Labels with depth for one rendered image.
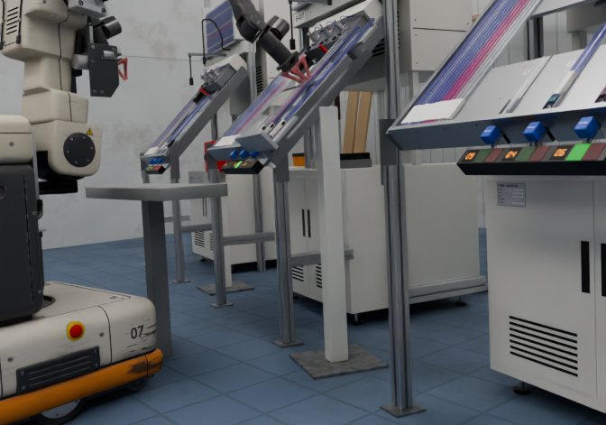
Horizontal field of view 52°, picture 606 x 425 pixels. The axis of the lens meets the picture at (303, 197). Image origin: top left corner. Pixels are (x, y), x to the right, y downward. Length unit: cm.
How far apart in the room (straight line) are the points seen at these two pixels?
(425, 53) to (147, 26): 405
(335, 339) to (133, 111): 437
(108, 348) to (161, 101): 457
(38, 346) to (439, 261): 160
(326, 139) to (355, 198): 49
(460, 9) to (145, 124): 395
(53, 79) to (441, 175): 152
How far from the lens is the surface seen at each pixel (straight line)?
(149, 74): 622
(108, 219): 598
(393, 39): 252
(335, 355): 208
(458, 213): 271
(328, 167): 198
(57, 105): 198
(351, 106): 589
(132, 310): 189
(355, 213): 242
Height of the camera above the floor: 67
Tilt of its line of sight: 3 degrees down
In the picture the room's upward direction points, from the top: 3 degrees counter-clockwise
